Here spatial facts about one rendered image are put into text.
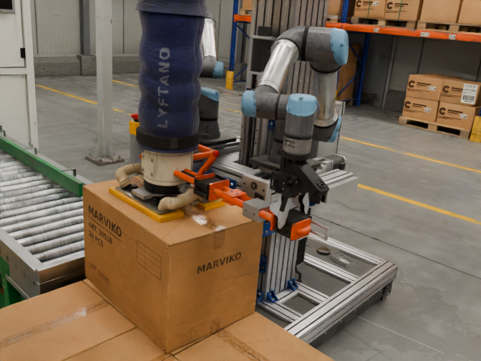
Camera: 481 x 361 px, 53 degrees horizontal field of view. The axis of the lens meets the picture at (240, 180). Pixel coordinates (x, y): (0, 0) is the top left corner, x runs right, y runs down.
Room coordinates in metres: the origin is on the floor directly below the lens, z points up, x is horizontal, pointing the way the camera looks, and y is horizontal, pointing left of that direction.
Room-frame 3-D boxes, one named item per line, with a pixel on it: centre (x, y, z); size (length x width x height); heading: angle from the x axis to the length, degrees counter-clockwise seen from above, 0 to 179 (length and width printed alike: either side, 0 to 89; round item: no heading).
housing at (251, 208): (1.35, -0.06, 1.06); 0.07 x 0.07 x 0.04; 45
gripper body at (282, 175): (1.27, -0.14, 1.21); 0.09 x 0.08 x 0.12; 45
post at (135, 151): (2.68, 0.61, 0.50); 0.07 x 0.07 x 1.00; 47
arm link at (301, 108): (1.27, -0.14, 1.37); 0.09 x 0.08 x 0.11; 166
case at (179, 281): (1.67, 0.26, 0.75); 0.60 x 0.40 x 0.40; 43
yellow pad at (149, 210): (1.61, 0.34, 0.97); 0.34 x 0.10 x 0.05; 45
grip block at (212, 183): (1.50, 0.09, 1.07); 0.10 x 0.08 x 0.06; 135
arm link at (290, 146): (1.27, -0.14, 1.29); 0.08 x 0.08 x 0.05
